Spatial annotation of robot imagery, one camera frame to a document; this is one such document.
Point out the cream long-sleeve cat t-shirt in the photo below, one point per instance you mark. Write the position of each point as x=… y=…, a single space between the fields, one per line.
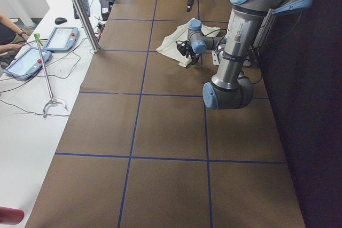
x=190 y=41

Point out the person forearm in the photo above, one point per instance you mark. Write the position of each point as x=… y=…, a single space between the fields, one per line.
x=10 y=25

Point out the person hand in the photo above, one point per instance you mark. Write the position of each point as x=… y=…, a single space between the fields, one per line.
x=13 y=47

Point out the dark box with white label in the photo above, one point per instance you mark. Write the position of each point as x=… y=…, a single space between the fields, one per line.
x=105 y=9

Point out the black keyboard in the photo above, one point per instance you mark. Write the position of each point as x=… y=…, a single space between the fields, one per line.
x=86 y=6

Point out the black computer mouse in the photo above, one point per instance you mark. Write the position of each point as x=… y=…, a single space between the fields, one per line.
x=60 y=20

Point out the blue teach pendant far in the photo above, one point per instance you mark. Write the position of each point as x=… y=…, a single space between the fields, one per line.
x=62 y=39

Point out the blue teach pendant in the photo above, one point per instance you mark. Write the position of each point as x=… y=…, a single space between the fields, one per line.
x=62 y=39
x=26 y=66

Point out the metal reacher grabber stick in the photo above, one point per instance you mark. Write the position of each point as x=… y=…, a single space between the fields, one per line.
x=53 y=100

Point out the blue teach pendant near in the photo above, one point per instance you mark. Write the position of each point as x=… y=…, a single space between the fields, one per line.
x=26 y=66

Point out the red cylinder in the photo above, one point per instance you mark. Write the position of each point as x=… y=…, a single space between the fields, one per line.
x=10 y=216

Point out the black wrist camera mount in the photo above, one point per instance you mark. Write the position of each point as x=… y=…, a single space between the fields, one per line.
x=182 y=46

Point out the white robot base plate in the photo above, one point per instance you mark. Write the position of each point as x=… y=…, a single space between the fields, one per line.
x=216 y=60

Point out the grey aluminium frame post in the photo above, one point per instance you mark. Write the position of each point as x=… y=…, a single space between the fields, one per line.
x=86 y=25

